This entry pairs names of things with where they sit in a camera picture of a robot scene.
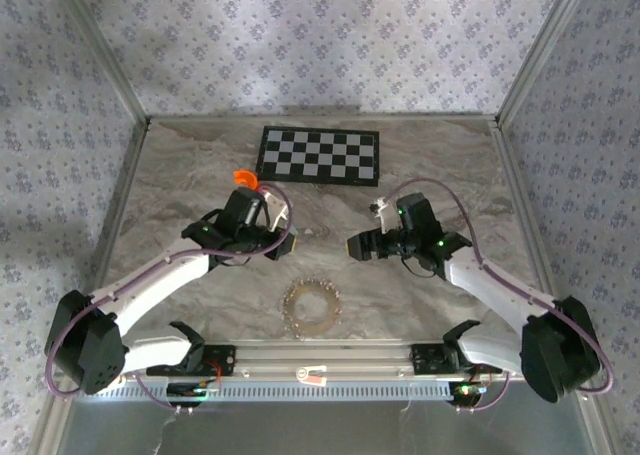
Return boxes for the grey slotted cable duct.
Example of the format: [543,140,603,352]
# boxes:
[114,378,484,404]

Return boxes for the white red tag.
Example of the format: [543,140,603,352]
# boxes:
[295,364,329,387]

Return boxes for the aluminium side rail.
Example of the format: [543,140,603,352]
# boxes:
[492,119,559,306]
[92,119,151,296]

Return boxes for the silver keyring chain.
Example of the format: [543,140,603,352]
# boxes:
[280,276,344,343]

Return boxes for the thin aluminium rail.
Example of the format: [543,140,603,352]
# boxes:
[147,105,500,125]

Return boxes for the black controller board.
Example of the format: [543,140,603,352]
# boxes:
[449,380,485,407]
[166,382,224,402]

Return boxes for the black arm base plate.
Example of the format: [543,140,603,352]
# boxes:
[145,343,237,378]
[410,342,469,376]

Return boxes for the black white checkerboard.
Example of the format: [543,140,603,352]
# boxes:
[255,125,381,188]

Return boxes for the aluminium frame post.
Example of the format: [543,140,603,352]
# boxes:
[49,0,152,126]
[496,0,596,126]

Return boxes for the wide aluminium extrusion beam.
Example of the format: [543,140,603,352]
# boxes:
[119,338,526,382]

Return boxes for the grey metal sheet panel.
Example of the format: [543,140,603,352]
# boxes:
[47,397,609,455]

